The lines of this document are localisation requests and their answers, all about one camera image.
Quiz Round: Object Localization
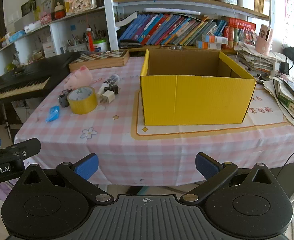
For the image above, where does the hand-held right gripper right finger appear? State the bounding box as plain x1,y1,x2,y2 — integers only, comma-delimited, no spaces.
181,152,280,206

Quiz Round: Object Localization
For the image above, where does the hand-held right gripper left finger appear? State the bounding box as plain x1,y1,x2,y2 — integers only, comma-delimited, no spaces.
17,153,115,206

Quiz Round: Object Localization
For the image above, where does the blue plastic packet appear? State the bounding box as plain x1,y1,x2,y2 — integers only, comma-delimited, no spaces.
45,105,61,123

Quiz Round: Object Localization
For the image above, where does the grey blue toy car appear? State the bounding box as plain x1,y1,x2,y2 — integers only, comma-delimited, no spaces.
58,90,71,108

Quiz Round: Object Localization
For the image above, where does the yellow tape roll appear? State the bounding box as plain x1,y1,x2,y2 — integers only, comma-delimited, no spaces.
67,86,98,115

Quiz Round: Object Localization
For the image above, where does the yellow cardboard box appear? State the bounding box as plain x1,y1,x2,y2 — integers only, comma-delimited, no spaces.
140,48,257,126

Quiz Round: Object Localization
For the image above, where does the white charger plug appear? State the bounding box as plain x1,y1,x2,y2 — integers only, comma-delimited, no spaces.
100,90,115,106

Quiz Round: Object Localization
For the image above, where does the black binder clip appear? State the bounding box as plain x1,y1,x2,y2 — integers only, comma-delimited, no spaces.
104,85,119,95

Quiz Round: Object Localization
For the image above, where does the pink checked cloth desktop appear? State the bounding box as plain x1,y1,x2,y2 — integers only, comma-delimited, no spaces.
14,52,294,187

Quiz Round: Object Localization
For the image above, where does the pink purple bag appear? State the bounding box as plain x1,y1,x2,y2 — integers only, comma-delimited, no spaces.
0,180,15,201

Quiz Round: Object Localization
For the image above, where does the black keyboard stand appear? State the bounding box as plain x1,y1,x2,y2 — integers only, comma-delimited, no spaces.
1,102,13,141

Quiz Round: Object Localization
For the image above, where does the cream desk mat orange border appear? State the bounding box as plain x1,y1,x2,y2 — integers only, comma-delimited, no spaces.
131,88,291,141

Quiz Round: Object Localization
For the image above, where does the black electronic keyboard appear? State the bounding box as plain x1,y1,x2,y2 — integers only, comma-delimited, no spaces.
0,52,81,106

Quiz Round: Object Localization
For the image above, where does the pink pig plush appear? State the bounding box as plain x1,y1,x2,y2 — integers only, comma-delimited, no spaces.
63,65,94,91

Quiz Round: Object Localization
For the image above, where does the white carton red label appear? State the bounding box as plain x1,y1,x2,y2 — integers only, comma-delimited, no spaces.
42,40,56,59

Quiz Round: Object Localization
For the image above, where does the pile of books and newspapers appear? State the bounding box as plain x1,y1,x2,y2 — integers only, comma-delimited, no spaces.
264,74,294,136

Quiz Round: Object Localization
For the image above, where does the wooden chessboard box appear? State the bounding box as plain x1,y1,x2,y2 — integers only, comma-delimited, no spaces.
68,49,130,73

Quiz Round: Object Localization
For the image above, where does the blue wet wipes pack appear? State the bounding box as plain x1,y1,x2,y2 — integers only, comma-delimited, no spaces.
8,30,26,43

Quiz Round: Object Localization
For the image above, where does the white pen holder with pens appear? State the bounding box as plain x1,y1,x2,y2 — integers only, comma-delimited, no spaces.
66,33,89,53

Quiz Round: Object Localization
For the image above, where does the stack of papers and magazines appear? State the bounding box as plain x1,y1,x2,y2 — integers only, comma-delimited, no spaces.
236,43,277,78

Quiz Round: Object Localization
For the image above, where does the orange white small box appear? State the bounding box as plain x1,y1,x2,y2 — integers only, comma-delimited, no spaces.
201,34,229,44
196,40,222,51

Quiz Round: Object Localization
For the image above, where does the white tub green lid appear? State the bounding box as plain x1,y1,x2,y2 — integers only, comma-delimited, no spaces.
92,38,109,53

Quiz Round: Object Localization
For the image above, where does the white flat box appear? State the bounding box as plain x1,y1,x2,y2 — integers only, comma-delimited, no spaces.
24,21,41,33

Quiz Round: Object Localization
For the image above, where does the white cubby shelf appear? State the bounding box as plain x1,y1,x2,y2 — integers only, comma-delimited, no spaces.
0,6,112,69

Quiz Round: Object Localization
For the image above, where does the black box with metal knobs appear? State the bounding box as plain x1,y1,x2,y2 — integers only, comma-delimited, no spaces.
159,45,187,51

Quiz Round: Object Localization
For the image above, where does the black power adapter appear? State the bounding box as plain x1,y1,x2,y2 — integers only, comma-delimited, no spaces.
279,61,289,76

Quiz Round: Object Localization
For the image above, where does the red white tube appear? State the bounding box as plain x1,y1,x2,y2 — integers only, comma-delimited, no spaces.
86,27,95,52

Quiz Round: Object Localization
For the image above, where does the pink patterned box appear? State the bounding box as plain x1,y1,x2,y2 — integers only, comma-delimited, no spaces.
40,12,53,26

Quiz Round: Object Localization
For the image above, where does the small framed picture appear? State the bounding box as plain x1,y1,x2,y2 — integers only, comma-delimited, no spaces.
20,1,36,17

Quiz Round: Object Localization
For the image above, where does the pink cylindrical holder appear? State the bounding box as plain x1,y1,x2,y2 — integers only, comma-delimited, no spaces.
255,23,274,53

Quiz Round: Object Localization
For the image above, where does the red round jar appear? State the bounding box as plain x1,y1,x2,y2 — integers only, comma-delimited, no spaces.
54,2,66,20

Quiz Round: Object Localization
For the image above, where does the red book box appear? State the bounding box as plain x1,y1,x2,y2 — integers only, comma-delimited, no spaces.
228,17,256,48

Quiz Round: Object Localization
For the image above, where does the row of colourful leaning books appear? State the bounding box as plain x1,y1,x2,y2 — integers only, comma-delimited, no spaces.
118,12,229,47

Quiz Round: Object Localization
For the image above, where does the white bookshelf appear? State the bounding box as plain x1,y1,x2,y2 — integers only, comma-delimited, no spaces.
101,0,273,53

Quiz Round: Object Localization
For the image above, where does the white storage bin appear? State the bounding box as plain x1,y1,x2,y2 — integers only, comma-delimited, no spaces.
236,0,255,12

